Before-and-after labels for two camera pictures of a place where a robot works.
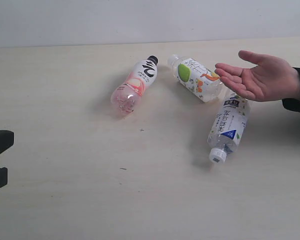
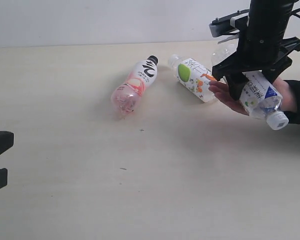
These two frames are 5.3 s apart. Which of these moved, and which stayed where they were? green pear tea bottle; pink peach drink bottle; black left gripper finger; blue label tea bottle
Moved: blue label tea bottle
Stayed: black left gripper finger; pink peach drink bottle; green pear tea bottle
